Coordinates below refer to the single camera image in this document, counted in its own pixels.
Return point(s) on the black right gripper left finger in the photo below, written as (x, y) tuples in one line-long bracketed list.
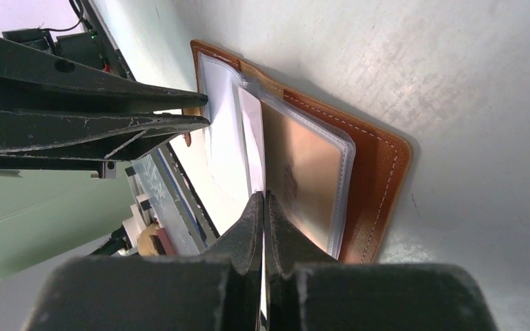
[(218, 289)]

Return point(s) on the orange VIP credit card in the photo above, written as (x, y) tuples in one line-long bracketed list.
[(304, 164)]

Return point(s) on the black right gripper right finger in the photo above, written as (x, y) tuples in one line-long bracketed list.
[(307, 289)]

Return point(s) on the brown leather card holder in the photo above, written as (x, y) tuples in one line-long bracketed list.
[(380, 166)]

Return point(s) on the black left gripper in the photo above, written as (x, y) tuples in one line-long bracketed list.
[(97, 143)]

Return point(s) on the white striped credit card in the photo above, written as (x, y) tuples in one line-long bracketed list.
[(252, 123)]

